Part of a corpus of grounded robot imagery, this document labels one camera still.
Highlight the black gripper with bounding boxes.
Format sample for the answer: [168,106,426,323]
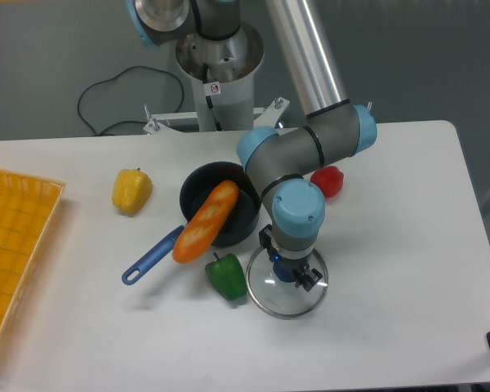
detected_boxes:
[259,225,323,292]

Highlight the glass lid with blue knob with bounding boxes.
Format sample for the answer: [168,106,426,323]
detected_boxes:
[246,247,328,319]

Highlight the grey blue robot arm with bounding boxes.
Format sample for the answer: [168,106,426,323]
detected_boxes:
[127,1,377,290]

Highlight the green toy bell pepper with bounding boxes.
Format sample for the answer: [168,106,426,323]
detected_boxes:
[205,252,247,301]

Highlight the red toy bell pepper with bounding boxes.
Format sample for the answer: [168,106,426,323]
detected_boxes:
[310,166,344,199]

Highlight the orange toy bread loaf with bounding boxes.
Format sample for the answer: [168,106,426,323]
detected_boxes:
[172,180,239,264]

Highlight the yellow toy bell pepper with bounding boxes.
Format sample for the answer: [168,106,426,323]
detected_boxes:
[111,168,153,215]

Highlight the yellow plastic basket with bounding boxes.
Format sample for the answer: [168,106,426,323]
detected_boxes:
[0,169,65,338]

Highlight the black pot with blue handle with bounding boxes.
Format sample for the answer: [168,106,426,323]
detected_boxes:
[122,162,261,285]

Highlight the black cable on floor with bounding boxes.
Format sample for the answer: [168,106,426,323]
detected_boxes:
[76,65,185,136]

